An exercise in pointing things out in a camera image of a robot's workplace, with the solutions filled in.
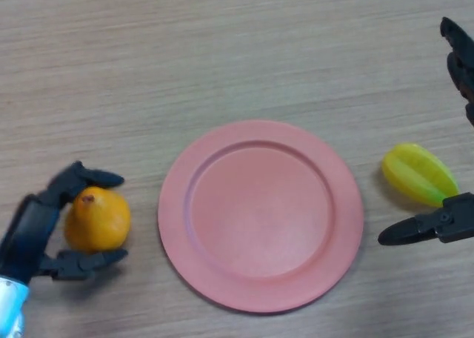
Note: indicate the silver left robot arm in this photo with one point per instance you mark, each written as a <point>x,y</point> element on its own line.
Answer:
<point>11,304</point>

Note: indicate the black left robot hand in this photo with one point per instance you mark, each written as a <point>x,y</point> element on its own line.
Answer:
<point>31,227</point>

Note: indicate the yellow orange pear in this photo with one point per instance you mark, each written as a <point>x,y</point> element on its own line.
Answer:
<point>98,219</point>

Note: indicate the pink round plate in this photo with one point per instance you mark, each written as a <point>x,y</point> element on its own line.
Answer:
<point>261,216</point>

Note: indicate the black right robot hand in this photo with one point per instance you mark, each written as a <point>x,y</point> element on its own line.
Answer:
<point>444,225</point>

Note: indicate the yellow green starfruit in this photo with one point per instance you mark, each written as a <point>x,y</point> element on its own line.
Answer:
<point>420,173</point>

